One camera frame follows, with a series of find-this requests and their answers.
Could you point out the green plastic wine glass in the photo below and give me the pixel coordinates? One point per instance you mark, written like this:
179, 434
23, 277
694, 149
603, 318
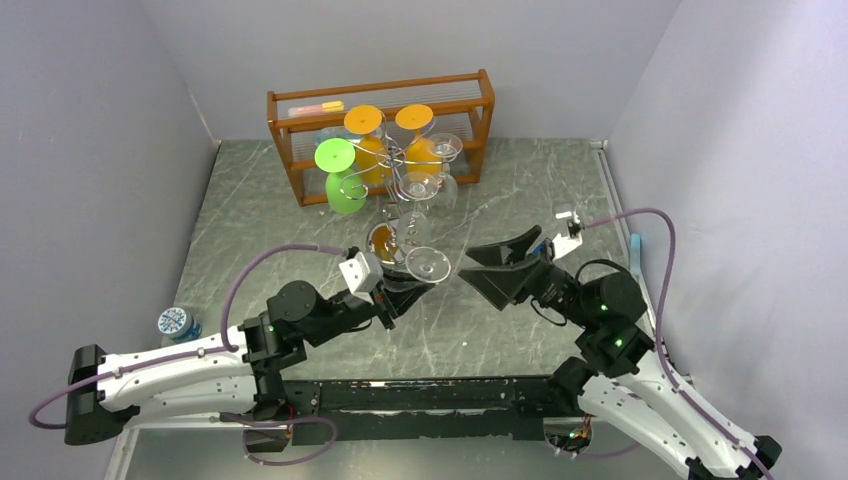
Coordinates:
344, 189

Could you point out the pink yellow marker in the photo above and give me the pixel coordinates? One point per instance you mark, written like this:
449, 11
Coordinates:
316, 109

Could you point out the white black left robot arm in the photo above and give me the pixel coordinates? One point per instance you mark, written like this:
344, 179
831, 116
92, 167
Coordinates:
238, 370

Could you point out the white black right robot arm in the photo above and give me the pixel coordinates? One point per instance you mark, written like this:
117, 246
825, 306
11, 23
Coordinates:
620, 376

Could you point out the orange plastic cup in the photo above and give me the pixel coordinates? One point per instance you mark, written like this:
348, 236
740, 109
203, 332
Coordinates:
364, 121

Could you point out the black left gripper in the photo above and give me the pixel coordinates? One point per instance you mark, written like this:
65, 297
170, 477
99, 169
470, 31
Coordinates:
397, 302

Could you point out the chrome wine glass rack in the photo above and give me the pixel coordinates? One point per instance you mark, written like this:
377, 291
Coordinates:
381, 239

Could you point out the light blue pen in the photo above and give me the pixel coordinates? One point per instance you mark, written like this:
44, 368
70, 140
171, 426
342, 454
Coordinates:
635, 255

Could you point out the clear wine glass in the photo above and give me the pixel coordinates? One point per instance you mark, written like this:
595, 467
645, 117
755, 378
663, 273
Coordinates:
445, 148

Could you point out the wooden shelf rack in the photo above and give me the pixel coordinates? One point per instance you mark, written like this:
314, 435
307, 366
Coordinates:
463, 105

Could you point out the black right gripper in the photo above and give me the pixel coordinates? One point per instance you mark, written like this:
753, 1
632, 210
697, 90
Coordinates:
530, 277

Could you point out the yellow plastic wine glass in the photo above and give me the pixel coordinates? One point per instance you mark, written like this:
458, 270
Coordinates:
417, 118

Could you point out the blue white patterned can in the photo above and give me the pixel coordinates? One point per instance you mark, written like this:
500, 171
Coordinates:
178, 325

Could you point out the blue packaged item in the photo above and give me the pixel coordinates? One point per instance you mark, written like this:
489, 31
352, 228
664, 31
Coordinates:
329, 133

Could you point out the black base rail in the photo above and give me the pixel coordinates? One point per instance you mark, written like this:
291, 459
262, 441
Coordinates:
315, 412

